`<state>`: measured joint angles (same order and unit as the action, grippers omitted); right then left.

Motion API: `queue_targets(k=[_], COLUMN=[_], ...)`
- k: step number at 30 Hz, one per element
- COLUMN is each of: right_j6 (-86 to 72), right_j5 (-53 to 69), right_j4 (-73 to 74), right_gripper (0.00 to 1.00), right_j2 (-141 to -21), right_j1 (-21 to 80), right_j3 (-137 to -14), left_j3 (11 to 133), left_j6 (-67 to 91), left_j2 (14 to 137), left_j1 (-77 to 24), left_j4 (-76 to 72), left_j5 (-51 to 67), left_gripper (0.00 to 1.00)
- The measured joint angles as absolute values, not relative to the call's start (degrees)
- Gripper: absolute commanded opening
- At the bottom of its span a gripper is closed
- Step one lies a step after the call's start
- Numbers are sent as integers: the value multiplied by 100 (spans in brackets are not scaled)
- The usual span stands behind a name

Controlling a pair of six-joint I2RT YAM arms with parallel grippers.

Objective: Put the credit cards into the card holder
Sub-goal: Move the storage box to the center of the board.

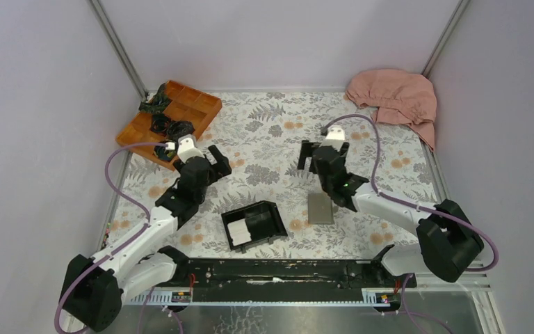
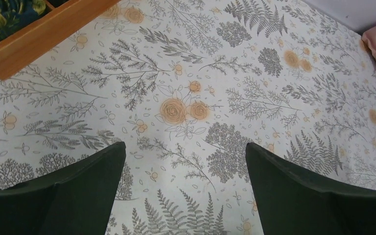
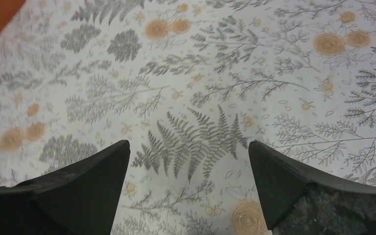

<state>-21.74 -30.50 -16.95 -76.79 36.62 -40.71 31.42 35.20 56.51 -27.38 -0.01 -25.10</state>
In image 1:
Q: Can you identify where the dark rolled tie top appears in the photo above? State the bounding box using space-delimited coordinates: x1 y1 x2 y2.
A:
138 82 172 114

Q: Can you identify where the grey leather card holder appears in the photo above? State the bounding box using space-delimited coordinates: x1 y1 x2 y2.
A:
307 193 334 225

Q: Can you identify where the dark rolled tie middle left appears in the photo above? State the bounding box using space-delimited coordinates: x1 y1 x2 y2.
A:
150 113 172 136

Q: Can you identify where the pink crumpled cloth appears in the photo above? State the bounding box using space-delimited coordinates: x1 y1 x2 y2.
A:
346 69 437 150

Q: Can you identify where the orange wooden compartment tray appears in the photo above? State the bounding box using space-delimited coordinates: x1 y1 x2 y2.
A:
116 81 223 171

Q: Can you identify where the dark rolled tie middle right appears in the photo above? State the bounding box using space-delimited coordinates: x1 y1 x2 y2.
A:
165 120 195 142

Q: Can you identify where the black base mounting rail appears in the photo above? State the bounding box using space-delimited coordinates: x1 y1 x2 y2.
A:
160 258 416 303

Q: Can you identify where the aluminium frame rail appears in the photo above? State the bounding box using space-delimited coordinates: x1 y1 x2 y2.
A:
124 260 492 308

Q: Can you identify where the dark rolled tie bottom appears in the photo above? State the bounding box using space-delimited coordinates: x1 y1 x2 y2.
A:
153 141 177 162

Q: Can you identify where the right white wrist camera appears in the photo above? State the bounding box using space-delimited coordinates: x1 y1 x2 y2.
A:
320 125 346 152

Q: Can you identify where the white card stack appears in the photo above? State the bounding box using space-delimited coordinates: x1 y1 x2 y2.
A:
227 219 252 246

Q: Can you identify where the black card tray box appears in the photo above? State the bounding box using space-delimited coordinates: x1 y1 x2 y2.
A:
221 200 288 253

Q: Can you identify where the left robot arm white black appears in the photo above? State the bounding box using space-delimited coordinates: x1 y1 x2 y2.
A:
54 137 232 333

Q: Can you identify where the dark rolled tie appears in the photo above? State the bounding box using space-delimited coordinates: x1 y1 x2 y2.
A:
138 82 172 114
165 120 195 142
153 141 177 162
150 113 172 136

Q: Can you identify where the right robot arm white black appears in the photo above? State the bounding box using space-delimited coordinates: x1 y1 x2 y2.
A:
298 141 485 287

